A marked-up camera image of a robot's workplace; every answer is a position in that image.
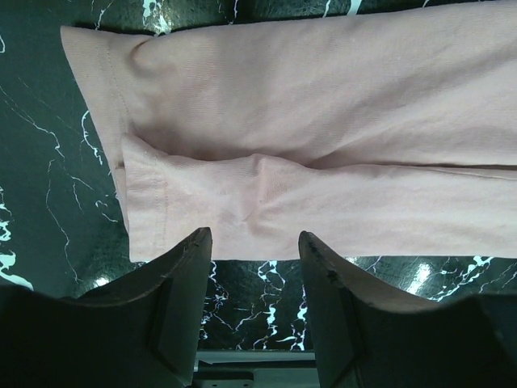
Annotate pink printed t-shirt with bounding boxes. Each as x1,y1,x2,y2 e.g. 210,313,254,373
61,1,516,262

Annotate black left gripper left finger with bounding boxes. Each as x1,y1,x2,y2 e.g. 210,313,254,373
1,228,212,387

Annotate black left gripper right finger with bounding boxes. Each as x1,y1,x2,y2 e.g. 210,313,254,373
298,232,516,387

